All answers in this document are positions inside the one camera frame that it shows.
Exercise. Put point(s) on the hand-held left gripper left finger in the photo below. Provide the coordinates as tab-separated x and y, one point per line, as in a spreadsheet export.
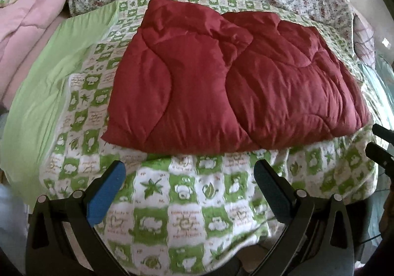
104	193

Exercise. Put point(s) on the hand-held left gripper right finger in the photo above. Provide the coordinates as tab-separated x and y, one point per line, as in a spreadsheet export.
272	190

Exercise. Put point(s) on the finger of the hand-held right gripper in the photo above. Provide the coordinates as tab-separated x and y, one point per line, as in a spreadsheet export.
380	156
383	133

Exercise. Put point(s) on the red quilted blanket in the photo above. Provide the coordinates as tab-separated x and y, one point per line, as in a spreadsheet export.
234	79

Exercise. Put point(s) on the light blue cloth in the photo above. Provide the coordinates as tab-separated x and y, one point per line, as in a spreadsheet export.
378	85

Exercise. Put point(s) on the green and white patterned blanket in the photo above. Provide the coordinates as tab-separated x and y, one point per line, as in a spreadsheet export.
184	202

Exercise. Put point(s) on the patterned pillow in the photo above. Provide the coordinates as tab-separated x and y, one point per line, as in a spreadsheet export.
364	39

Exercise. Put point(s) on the plain light green sheet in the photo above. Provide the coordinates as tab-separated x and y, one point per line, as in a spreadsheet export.
40	94

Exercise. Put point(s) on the pink quilt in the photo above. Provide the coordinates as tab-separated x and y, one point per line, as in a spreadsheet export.
27	33

